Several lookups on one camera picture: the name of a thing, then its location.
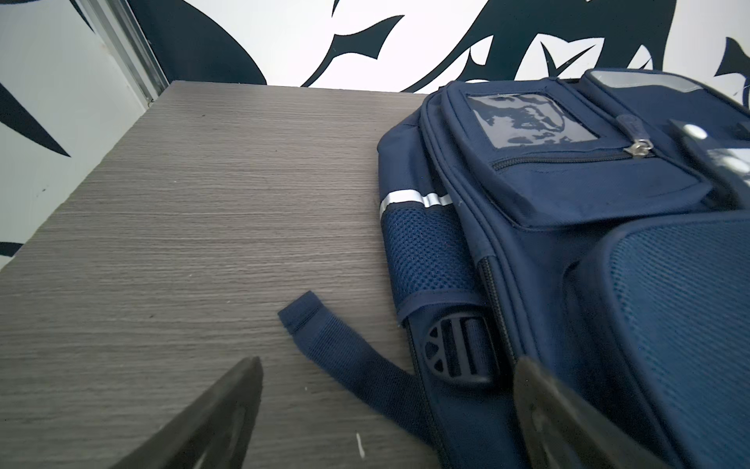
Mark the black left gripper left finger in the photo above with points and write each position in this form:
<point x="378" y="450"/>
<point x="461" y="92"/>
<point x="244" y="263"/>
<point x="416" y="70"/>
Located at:
<point x="212" y="432"/>

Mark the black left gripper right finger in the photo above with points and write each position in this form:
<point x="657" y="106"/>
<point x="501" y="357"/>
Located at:
<point x="562" y="430"/>

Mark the navy blue student backpack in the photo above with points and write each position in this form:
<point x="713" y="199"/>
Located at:
<point x="599" y="226"/>

